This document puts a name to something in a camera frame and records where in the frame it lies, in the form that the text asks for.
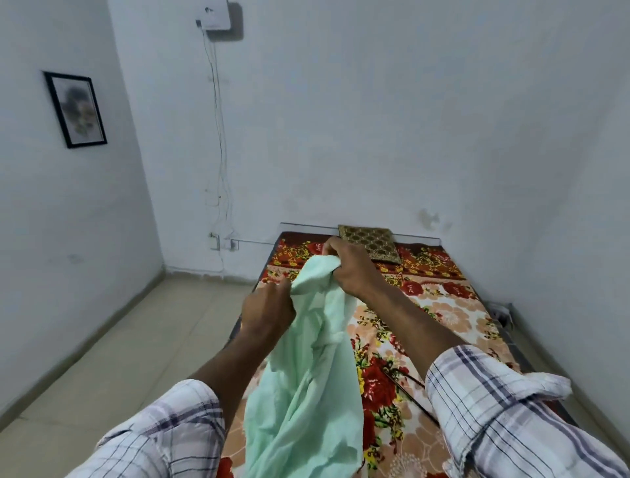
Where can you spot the person's left hand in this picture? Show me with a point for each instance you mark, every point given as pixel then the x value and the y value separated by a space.
pixel 266 310

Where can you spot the person's right hand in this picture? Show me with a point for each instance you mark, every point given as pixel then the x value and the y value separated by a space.
pixel 357 271

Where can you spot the person's left fingers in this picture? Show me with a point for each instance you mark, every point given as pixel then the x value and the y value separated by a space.
pixel 287 300

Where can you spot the person's right fingers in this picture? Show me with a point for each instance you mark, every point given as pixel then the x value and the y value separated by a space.
pixel 332 252

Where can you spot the light green cloth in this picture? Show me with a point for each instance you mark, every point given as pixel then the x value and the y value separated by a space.
pixel 305 394

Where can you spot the person's right forearm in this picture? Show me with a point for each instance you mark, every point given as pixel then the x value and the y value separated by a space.
pixel 416 330

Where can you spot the person's left forearm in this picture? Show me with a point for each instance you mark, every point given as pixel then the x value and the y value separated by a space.
pixel 236 367

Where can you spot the gold patterned cushion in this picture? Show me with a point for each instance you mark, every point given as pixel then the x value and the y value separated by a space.
pixel 371 242

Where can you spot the floral bedsheet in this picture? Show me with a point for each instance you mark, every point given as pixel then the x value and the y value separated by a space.
pixel 443 295

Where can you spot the white power strip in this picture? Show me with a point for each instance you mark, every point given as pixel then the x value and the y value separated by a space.
pixel 501 314

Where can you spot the white plaid shirt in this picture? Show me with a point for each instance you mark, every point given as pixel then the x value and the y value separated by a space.
pixel 492 423

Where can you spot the black framed picture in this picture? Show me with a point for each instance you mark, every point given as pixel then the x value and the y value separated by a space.
pixel 76 109

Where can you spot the white wall conduit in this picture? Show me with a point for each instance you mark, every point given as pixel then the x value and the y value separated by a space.
pixel 256 242

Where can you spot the white wall box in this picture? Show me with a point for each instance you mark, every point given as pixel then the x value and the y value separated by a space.
pixel 215 14

